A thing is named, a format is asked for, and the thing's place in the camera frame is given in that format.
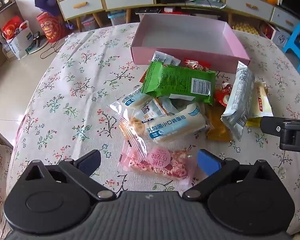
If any large white bread packet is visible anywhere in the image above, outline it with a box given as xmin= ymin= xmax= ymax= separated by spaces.
xmin=119 ymin=102 xmax=208 ymax=144

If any clear round cookie packet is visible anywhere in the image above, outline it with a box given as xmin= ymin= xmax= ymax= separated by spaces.
xmin=112 ymin=112 xmax=150 ymax=150

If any red candy packet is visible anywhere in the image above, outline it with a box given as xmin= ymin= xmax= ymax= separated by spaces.
xmin=214 ymin=82 xmax=233 ymax=105
xmin=182 ymin=59 xmax=212 ymax=72

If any clear storage bin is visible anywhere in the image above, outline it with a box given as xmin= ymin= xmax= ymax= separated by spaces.
xmin=81 ymin=16 xmax=98 ymax=32

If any clear small biscuit packet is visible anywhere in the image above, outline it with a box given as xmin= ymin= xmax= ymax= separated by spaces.
xmin=140 ymin=97 xmax=180 ymax=120

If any small white sachet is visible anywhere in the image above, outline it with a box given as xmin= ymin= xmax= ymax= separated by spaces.
xmin=150 ymin=51 xmax=182 ymax=67

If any long wooden cabinet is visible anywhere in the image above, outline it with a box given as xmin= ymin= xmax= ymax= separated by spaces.
xmin=50 ymin=0 xmax=300 ymax=34

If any silver blue snack packet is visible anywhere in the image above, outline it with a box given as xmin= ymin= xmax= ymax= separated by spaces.
xmin=221 ymin=61 xmax=255 ymax=142

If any white printed box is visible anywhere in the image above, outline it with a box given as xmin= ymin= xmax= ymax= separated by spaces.
xmin=272 ymin=29 xmax=292 ymax=48

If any red round gift bag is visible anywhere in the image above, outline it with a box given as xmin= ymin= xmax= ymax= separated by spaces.
xmin=36 ymin=12 xmax=70 ymax=43

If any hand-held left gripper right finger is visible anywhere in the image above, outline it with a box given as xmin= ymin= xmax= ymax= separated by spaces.
xmin=182 ymin=149 xmax=274 ymax=202

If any yellow egg tray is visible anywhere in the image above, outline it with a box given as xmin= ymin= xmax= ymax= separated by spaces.
xmin=232 ymin=22 xmax=260 ymax=36

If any blue lid storage bin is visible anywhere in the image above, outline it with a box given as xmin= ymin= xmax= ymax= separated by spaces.
xmin=107 ymin=11 xmax=127 ymax=27

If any white paper shopping bag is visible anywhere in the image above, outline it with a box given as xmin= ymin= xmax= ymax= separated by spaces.
xmin=6 ymin=20 xmax=36 ymax=60

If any blue plastic stool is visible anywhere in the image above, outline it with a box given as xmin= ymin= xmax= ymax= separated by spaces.
xmin=282 ymin=19 xmax=300 ymax=77

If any red plastic bag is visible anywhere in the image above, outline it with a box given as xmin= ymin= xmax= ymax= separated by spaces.
xmin=2 ymin=15 xmax=24 ymax=40

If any cream white wafer packet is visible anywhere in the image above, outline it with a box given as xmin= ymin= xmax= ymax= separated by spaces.
xmin=246 ymin=80 xmax=274 ymax=127

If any green snack packet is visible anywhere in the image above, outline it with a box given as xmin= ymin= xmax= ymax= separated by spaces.
xmin=141 ymin=61 xmax=217 ymax=105

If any pink nougat packet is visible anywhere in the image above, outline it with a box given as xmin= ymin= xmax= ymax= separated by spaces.
xmin=117 ymin=146 xmax=198 ymax=185

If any black floor cable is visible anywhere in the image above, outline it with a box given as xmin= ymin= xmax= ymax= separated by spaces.
xmin=40 ymin=39 xmax=65 ymax=59

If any purple hat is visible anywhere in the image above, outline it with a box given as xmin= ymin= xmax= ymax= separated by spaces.
xmin=34 ymin=0 xmax=63 ymax=17

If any small white bread packet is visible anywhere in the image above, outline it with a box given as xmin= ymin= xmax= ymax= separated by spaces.
xmin=107 ymin=87 xmax=153 ymax=120

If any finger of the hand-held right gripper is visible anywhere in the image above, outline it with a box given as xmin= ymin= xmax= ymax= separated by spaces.
xmin=259 ymin=116 xmax=286 ymax=138

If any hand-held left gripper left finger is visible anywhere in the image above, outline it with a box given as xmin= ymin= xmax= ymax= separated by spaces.
xmin=24 ymin=149 xmax=117 ymax=202

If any orange snack packet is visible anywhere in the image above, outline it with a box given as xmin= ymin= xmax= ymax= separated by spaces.
xmin=205 ymin=104 xmax=232 ymax=142

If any pink cardboard box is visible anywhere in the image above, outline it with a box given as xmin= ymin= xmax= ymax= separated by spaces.
xmin=130 ymin=13 xmax=250 ymax=74

